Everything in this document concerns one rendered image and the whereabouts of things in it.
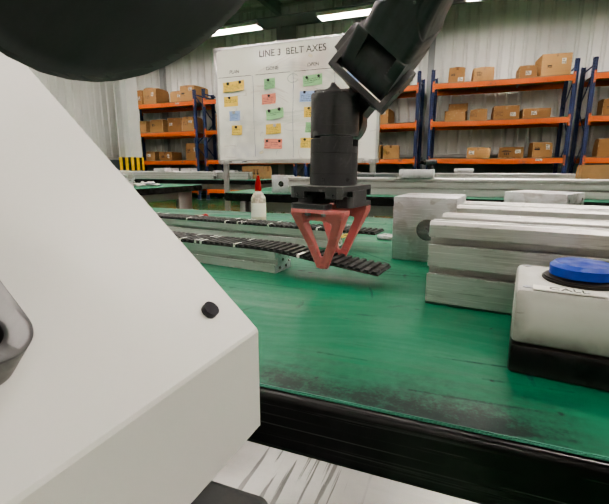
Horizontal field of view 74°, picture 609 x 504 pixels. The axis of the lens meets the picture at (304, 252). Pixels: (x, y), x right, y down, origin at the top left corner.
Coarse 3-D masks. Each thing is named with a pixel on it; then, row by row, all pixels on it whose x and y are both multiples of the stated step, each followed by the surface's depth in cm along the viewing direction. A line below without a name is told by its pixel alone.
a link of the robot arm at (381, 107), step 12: (348, 36) 44; (336, 48) 45; (336, 60) 45; (336, 72) 47; (408, 72) 44; (348, 84) 48; (396, 84) 44; (408, 84) 46; (360, 96) 50; (372, 96) 45; (396, 96) 46; (360, 108) 51; (372, 108) 53; (384, 108) 45; (360, 120) 51; (360, 132) 53
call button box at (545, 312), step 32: (544, 288) 26; (576, 288) 27; (608, 288) 26; (512, 320) 27; (544, 320) 26; (576, 320) 25; (608, 320) 25; (512, 352) 28; (544, 352) 27; (576, 352) 26; (608, 352) 25; (576, 384) 26; (608, 384) 25
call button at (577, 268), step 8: (552, 264) 28; (560, 264) 28; (568, 264) 28; (576, 264) 27; (584, 264) 27; (592, 264) 27; (600, 264) 27; (608, 264) 27; (552, 272) 28; (560, 272) 28; (568, 272) 27; (576, 272) 27; (584, 272) 26; (592, 272) 26; (600, 272) 26; (608, 272) 26; (576, 280) 27; (584, 280) 27; (592, 280) 26; (600, 280) 26; (608, 280) 26
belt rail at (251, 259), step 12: (192, 252) 61; (204, 252) 60; (216, 252) 58; (228, 252) 57; (240, 252) 56; (252, 252) 55; (264, 252) 54; (216, 264) 58; (228, 264) 57; (240, 264) 56; (252, 264) 55; (264, 264) 54; (276, 264) 54; (288, 264) 57
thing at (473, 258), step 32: (448, 224) 40; (480, 224) 38; (512, 224) 38; (544, 224) 42; (576, 224) 41; (608, 224) 40; (448, 256) 40; (480, 256) 39; (512, 256) 37; (544, 256) 36; (576, 256) 35; (608, 256) 35; (448, 288) 41; (480, 288) 39; (512, 288) 38
